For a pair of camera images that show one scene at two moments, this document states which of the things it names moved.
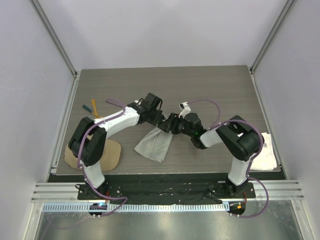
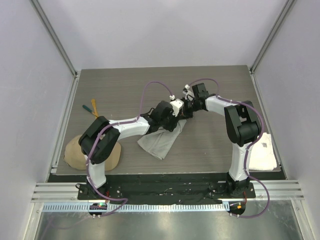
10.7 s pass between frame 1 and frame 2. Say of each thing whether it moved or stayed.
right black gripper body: moved
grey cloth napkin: moved
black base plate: stayed
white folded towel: stayed
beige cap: stayed
